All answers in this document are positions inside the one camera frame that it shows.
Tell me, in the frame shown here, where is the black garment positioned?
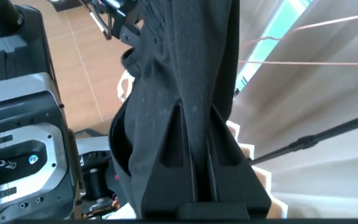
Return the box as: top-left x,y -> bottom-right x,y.
108,0 -> 241,219

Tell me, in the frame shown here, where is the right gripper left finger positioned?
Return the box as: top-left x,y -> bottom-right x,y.
140,98 -> 198,219

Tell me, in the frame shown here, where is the pink clothes hanger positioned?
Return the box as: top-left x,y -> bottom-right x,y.
237,8 -> 358,68

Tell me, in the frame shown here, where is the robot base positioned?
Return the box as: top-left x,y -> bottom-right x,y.
0,0 -> 129,223

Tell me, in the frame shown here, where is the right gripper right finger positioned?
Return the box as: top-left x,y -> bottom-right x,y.
208,103 -> 273,219

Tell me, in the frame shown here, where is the black clothes rack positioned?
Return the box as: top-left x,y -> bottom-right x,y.
248,110 -> 358,166

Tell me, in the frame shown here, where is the window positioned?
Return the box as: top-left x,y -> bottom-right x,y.
232,0 -> 314,98

